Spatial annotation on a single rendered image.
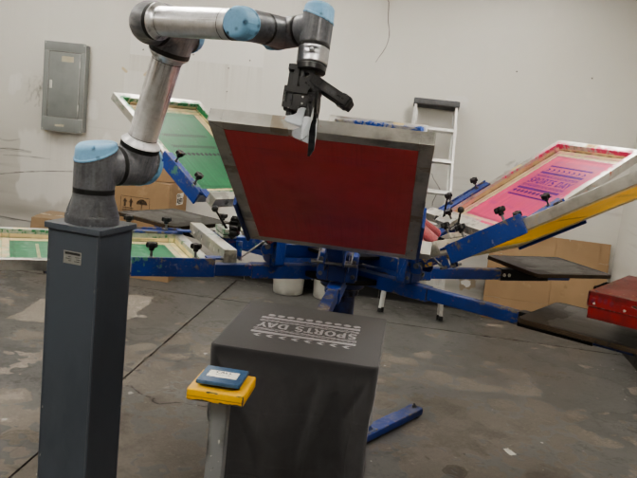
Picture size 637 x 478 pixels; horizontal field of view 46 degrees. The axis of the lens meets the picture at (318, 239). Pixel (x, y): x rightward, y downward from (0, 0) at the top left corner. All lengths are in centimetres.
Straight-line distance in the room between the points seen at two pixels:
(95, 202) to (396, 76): 462
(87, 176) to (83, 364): 53
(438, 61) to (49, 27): 343
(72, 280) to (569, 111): 507
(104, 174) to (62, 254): 26
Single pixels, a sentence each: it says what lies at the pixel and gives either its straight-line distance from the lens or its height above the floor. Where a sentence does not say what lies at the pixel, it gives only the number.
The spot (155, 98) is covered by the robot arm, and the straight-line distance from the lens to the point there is 219.
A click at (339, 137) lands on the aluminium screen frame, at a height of 152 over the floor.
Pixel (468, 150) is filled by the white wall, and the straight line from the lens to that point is 651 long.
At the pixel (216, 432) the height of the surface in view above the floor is 84.
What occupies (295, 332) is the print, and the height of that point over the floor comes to 95.
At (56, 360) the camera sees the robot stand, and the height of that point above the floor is 80.
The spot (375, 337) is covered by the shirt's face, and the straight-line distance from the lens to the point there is 222.
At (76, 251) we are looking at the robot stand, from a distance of 218.
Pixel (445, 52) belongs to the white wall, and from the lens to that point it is 652.
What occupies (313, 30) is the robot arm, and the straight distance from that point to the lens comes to 181.
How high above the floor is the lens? 159
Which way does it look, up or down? 10 degrees down
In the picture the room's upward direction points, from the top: 6 degrees clockwise
